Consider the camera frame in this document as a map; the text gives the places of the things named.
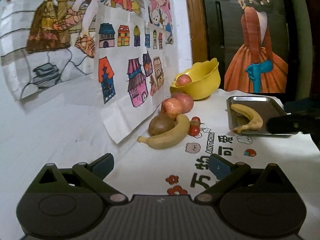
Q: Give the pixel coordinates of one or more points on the dark cabinet door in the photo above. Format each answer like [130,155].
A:
[225,37]

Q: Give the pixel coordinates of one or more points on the metal baking tray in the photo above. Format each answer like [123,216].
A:
[266,107]

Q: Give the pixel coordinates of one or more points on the large brown kiwi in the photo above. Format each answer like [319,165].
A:
[160,124]

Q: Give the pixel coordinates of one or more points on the long yellow banana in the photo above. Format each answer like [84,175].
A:
[169,138]

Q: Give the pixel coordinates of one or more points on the orange dress lady poster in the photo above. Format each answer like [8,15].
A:
[255,68]

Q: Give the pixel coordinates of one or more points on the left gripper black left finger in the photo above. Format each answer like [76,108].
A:
[93,175]

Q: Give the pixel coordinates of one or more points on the boy with fan drawing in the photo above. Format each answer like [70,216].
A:
[46,42]

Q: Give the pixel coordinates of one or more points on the small brown walnut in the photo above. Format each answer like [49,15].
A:
[195,123]

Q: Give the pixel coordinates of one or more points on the short yellow banana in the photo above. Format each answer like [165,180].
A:
[255,120]

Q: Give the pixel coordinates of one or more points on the red apple in bowl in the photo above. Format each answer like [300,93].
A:
[183,80]

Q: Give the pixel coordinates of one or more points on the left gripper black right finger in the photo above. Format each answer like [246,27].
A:
[229,179]

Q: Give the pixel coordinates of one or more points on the yellow plastic colander bowl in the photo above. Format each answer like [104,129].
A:
[205,79]

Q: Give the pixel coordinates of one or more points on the brown wooden door frame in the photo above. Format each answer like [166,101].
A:
[198,30]

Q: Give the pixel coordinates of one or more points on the red apple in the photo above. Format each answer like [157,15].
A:
[186,101]
[183,80]
[172,107]

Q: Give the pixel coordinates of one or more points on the cherry tomato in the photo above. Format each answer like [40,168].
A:
[196,118]
[194,130]

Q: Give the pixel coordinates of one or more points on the colourful houses drawing paper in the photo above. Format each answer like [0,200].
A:
[130,69]

